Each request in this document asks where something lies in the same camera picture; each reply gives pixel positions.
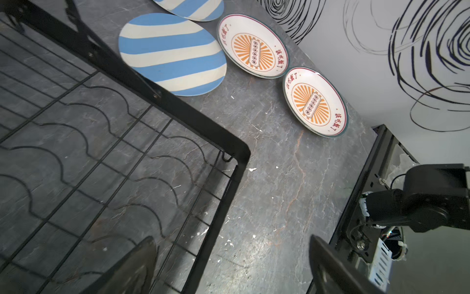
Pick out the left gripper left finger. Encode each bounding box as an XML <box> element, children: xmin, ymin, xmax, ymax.
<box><xmin>82</xmin><ymin>236</ymin><xmax>158</xmax><ymax>294</ymax></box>

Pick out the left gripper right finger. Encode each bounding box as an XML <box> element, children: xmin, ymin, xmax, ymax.
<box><xmin>309</xmin><ymin>235</ymin><xmax>386</xmax><ymax>294</ymax></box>

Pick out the black wire dish rack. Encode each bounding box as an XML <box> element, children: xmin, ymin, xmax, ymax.
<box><xmin>1</xmin><ymin>1</ymin><xmax>250</xmax><ymax>294</ymax></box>

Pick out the orange sunburst plate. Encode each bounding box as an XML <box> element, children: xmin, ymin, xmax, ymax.
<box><xmin>283</xmin><ymin>66</ymin><xmax>349</xmax><ymax>138</ymax></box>
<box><xmin>217</xmin><ymin>13</ymin><xmax>289</xmax><ymax>79</ymax></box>

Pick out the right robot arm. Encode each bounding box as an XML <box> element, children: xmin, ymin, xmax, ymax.
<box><xmin>365</xmin><ymin>164</ymin><xmax>470</xmax><ymax>233</ymax></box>

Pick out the near blue striped plate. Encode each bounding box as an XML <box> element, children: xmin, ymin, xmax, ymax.
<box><xmin>118</xmin><ymin>13</ymin><xmax>227</xmax><ymax>96</ymax></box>

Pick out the blue striped plate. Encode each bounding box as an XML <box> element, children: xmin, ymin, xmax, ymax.
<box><xmin>118</xmin><ymin>13</ymin><xmax>227</xmax><ymax>96</ymax></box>
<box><xmin>154</xmin><ymin>0</ymin><xmax>225</xmax><ymax>22</ymax></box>

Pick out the far blue striped plate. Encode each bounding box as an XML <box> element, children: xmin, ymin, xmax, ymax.
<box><xmin>154</xmin><ymin>0</ymin><xmax>225</xmax><ymax>22</ymax></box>

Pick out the white slotted cable duct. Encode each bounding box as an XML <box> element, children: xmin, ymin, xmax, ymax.
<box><xmin>368</xmin><ymin>239</ymin><xmax>393</xmax><ymax>293</ymax></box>

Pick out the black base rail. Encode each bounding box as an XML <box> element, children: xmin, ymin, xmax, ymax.
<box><xmin>330</xmin><ymin>125</ymin><xmax>418</xmax><ymax>264</ymax></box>

